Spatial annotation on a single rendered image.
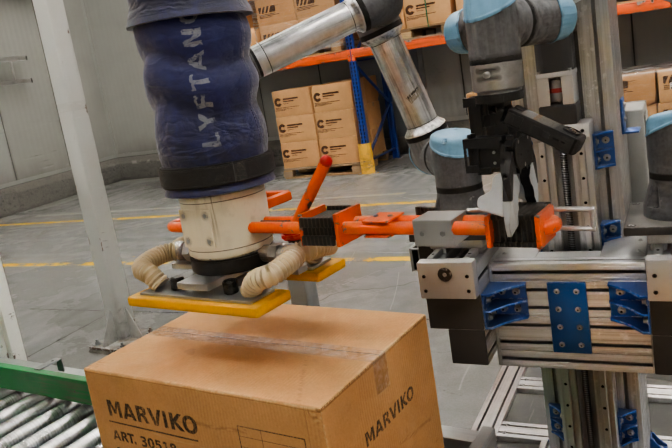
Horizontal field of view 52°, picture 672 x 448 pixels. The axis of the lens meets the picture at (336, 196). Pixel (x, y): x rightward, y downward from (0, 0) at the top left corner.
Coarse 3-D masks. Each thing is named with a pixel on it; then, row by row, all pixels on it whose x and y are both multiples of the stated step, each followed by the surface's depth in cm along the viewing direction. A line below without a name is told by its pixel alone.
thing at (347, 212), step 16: (320, 208) 128; (336, 208) 128; (352, 208) 123; (304, 224) 122; (320, 224) 120; (336, 224) 119; (304, 240) 123; (320, 240) 121; (336, 240) 120; (352, 240) 123
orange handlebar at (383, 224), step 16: (272, 192) 163; (288, 192) 161; (176, 224) 143; (256, 224) 131; (272, 224) 129; (288, 224) 127; (352, 224) 119; (368, 224) 117; (384, 224) 115; (400, 224) 114; (464, 224) 107; (480, 224) 106; (544, 224) 101; (560, 224) 102
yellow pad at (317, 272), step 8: (304, 264) 141; (312, 264) 140; (320, 264) 140; (328, 264) 140; (336, 264) 140; (344, 264) 143; (304, 272) 137; (312, 272) 136; (320, 272) 136; (328, 272) 138; (296, 280) 139; (304, 280) 137; (312, 280) 136; (320, 280) 136
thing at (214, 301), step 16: (160, 288) 139; (176, 288) 136; (224, 288) 128; (144, 304) 136; (160, 304) 133; (176, 304) 131; (192, 304) 128; (208, 304) 126; (224, 304) 125; (240, 304) 123; (256, 304) 122; (272, 304) 123
